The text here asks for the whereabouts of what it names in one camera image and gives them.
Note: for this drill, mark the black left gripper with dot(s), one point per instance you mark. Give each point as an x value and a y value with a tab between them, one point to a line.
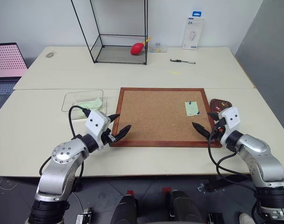
107	138

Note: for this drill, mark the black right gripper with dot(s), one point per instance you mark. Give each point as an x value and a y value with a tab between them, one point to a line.
220	128

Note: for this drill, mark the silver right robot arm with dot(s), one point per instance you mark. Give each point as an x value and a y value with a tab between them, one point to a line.
261	158

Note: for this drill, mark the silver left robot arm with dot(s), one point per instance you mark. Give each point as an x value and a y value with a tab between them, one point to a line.
60	168

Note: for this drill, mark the pale green paper note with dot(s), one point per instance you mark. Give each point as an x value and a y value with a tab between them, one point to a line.
192	108

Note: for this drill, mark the pale green loose note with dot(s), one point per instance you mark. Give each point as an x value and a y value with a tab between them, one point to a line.
79	109
95	103

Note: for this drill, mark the wood-framed cork board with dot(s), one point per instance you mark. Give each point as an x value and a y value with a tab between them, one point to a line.
156	116

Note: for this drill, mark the yellow sticky note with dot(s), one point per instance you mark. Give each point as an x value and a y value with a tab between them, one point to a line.
174	72

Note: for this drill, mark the brown pin dish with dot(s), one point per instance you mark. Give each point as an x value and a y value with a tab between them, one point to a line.
217	103

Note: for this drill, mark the clear plastic tray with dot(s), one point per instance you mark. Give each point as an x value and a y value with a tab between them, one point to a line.
86	95

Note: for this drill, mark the black pen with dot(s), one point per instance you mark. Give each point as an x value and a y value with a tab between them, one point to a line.
182	61

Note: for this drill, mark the red floor tape marker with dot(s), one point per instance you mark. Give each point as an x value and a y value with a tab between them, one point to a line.
130	192
166	190

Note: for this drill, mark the red rubber air blower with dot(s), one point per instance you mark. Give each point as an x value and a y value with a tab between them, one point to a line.
136	49

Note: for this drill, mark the dark rounded shape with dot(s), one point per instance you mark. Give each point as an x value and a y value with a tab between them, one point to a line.
184	207
125	210

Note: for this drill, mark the small clear plastic box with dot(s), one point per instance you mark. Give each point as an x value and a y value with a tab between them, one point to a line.
158	48

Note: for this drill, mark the white charger retail box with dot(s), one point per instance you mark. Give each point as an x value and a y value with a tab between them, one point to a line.
193	32

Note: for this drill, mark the black labelled floor box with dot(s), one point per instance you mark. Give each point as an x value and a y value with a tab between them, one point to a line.
84	216

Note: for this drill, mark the white shoe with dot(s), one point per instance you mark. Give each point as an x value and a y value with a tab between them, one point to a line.
245	219

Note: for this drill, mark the laptop with pink screen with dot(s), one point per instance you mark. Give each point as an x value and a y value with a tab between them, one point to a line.
6	63

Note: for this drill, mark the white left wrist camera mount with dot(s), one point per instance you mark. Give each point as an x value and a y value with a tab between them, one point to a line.
96	124

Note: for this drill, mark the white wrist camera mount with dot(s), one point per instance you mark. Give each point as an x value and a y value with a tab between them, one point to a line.
233	119
96	124

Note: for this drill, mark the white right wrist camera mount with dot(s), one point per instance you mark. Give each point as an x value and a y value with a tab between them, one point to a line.
233	119

